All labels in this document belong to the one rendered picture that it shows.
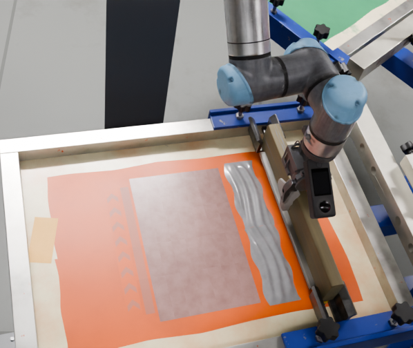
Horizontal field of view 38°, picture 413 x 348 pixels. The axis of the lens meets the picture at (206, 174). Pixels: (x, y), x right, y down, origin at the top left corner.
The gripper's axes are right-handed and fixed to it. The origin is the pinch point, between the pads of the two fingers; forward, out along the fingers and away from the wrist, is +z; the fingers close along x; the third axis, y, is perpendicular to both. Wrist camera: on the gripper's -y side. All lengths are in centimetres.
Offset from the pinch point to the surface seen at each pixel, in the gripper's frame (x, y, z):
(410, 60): -56, 48, 9
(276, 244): 4.7, -4.9, 5.8
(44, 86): 46, 136, 102
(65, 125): 40, 112, 102
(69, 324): 50, -14, 6
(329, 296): -0.3, -20.3, 1.0
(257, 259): 9.9, -7.6, 6.0
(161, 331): 33.2, -19.0, 6.3
